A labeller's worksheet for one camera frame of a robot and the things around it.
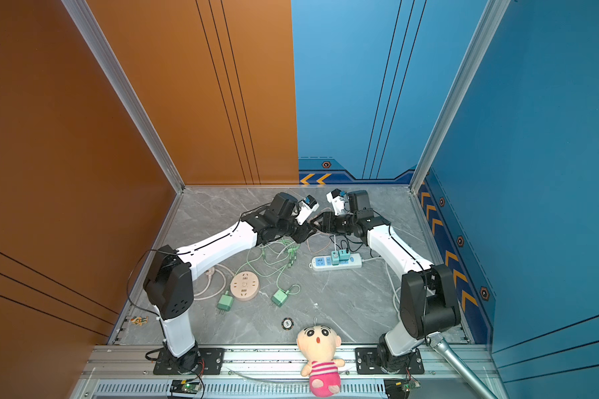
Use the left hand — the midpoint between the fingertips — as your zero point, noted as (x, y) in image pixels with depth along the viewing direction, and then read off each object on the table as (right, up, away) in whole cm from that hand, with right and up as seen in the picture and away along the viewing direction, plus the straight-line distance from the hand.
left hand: (313, 222), depth 86 cm
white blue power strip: (+4, -15, +6) cm, 17 cm away
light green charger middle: (-11, -25, -3) cm, 28 cm away
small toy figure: (-57, -32, -5) cm, 66 cm away
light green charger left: (-30, -27, -3) cm, 40 cm away
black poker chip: (-9, -33, -5) cm, 34 cm away
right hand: (+1, 0, -1) cm, 2 cm away
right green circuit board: (+24, -46, -16) cm, 55 cm away
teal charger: (+8, -13, +2) cm, 15 cm away
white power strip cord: (+28, -21, 0) cm, 35 cm away
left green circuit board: (-37, -46, -15) cm, 61 cm away
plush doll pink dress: (+1, -33, -16) cm, 37 cm away
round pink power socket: (-24, -22, +1) cm, 33 cm away
